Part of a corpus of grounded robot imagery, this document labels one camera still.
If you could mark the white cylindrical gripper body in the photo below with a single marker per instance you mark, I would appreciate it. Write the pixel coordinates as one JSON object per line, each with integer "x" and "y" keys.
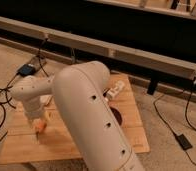
{"x": 34, "y": 114}

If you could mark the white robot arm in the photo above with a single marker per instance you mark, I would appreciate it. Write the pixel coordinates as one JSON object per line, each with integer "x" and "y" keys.
{"x": 78, "y": 93}

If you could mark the dark purple ceramic bowl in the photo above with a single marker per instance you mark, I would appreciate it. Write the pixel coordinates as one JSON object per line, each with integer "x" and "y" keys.
{"x": 117, "y": 115}

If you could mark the white rectangular bar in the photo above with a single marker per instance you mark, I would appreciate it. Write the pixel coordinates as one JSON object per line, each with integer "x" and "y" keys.
{"x": 46, "y": 99}

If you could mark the wooden low table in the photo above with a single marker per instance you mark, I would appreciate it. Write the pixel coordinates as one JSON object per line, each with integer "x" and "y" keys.
{"x": 21, "y": 145}

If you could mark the blue black power box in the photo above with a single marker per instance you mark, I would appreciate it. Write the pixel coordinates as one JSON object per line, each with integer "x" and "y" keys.
{"x": 26, "y": 70}

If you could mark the white small carton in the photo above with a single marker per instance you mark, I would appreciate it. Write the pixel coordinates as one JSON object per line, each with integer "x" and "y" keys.
{"x": 115, "y": 90}

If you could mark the black power adapter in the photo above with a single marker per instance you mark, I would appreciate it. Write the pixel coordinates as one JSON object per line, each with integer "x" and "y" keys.
{"x": 183, "y": 142}

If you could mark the long white shelf rail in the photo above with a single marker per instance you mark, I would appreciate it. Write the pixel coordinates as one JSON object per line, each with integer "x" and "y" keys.
{"x": 134, "y": 56}

